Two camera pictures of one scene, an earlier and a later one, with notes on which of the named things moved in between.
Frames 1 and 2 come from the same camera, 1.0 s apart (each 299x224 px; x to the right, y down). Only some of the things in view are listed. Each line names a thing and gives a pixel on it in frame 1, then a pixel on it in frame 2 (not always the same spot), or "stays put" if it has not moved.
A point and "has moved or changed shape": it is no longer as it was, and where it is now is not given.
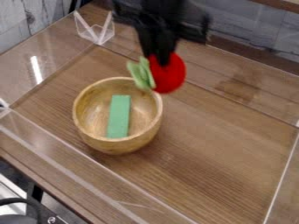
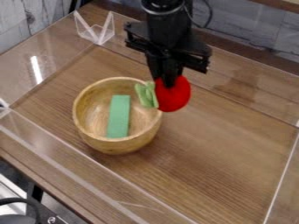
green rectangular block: x=118 y=127 stays put
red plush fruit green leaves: x=161 y=78 has moved or changed shape
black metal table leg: x=34 y=192 stays put
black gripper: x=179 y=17 → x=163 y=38
